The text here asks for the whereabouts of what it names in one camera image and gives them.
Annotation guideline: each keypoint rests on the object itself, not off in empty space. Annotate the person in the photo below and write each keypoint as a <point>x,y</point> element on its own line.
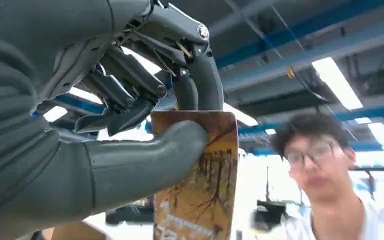
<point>321,185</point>

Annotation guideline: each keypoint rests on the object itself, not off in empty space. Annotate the long ceiling light panel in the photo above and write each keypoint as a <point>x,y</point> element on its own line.
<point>241,116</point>
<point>55,113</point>
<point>380,134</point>
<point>337,82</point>

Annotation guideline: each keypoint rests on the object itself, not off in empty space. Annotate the brown tree print card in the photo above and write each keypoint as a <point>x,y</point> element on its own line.
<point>212,198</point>

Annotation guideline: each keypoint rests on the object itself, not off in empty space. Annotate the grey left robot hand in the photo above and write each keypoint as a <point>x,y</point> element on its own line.
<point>129,165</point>

